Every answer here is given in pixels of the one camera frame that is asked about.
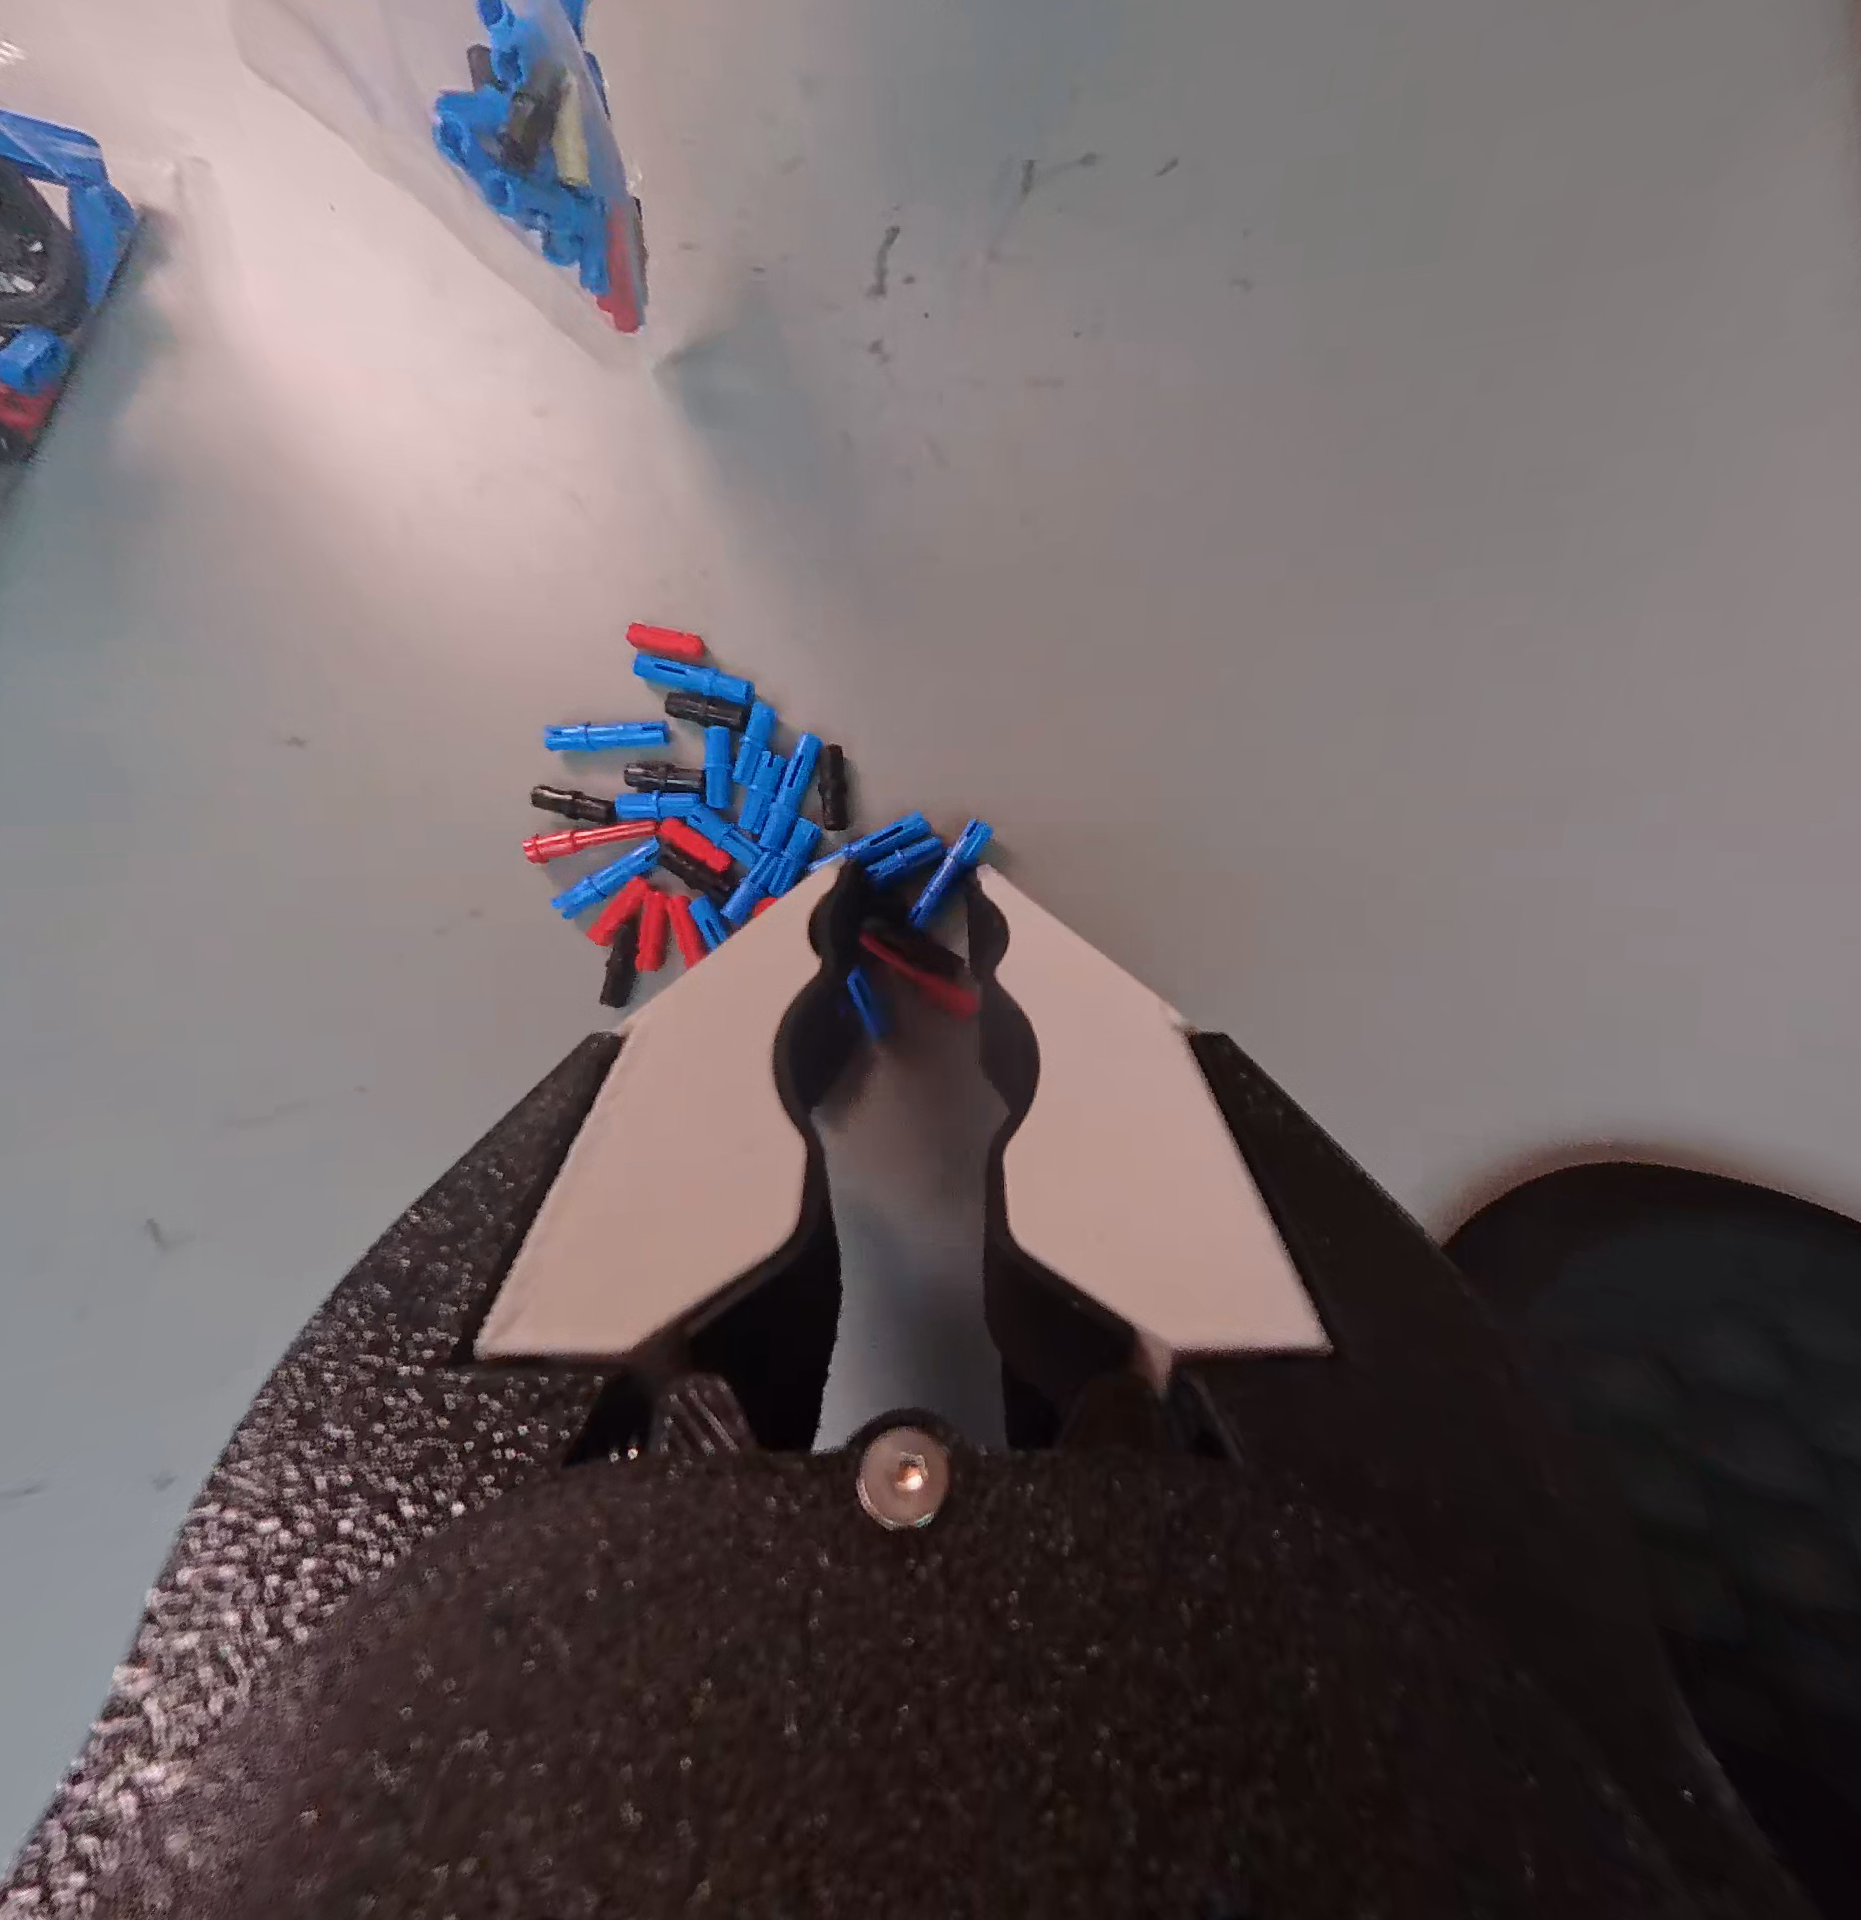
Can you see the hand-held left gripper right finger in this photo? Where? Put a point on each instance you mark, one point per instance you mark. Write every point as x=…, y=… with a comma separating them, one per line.
x=1139, y=1155

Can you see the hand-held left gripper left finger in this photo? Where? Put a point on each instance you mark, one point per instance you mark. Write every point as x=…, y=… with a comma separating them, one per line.
x=675, y=1155

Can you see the pile of small plastic pins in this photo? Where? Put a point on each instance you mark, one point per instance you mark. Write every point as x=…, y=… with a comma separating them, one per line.
x=720, y=817

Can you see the clear bag of blue pins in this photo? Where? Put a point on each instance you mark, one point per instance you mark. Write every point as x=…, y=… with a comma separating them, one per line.
x=534, y=136

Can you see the grey desk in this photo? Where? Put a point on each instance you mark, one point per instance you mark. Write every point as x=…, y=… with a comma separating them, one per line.
x=1320, y=601

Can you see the dark cloth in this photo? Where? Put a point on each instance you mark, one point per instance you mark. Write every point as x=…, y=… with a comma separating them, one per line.
x=1696, y=1426

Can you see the black toy wheel hub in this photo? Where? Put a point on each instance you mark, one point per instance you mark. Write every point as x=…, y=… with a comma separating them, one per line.
x=15, y=240

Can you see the pile of mixed brick parts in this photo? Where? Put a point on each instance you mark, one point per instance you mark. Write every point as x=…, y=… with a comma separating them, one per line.
x=61, y=196

